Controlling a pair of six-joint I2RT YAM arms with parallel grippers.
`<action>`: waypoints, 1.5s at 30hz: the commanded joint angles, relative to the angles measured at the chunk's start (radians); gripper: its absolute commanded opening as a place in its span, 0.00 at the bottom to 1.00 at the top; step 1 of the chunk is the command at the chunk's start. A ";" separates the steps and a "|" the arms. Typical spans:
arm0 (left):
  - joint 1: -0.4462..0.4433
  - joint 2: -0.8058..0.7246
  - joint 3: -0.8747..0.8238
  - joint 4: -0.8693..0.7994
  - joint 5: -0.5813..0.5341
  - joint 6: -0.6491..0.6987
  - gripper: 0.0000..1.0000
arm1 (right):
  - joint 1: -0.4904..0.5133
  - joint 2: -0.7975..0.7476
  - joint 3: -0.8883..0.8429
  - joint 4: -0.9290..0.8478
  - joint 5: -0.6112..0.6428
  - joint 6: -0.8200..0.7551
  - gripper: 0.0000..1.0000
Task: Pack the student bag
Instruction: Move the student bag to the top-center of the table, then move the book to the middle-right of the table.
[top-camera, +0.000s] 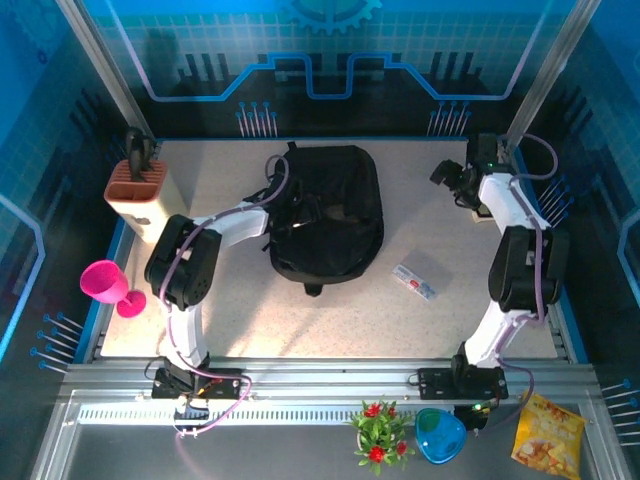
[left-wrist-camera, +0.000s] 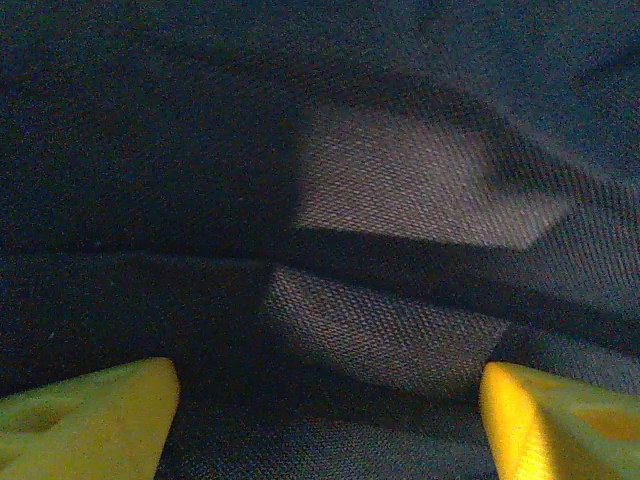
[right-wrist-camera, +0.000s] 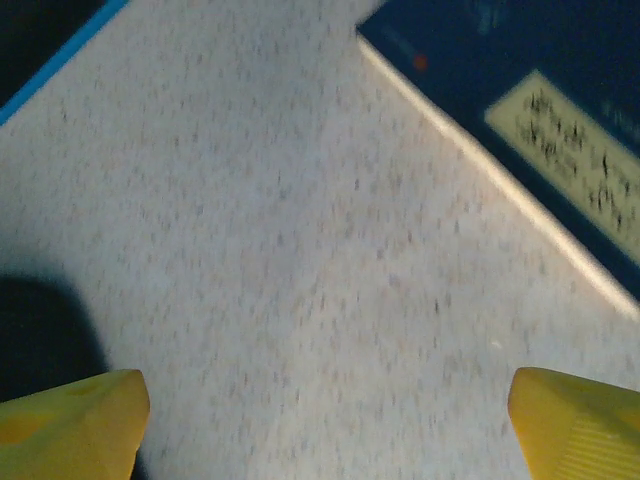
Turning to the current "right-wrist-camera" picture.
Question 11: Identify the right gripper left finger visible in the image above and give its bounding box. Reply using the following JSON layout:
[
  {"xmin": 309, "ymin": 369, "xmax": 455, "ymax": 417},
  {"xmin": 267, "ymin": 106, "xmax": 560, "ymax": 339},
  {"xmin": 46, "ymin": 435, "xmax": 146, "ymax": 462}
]
[{"xmin": 0, "ymin": 368, "xmax": 151, "ymax": 480}]

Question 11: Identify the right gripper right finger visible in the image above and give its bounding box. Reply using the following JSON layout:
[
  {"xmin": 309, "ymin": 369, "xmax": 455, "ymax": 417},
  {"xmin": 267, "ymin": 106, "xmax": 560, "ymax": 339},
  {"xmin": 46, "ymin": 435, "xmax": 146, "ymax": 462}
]
[{"xmin": 507, "ymin": 366, "xmax": 640, "ymax": 480}]

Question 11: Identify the blue book with yellow label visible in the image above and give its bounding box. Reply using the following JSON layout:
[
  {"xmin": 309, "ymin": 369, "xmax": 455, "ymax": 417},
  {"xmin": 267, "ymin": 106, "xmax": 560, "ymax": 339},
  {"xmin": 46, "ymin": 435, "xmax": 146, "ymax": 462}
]
[{"xmin": 355, "ymin": 0, "xmax": 640, "ymax": 319}]

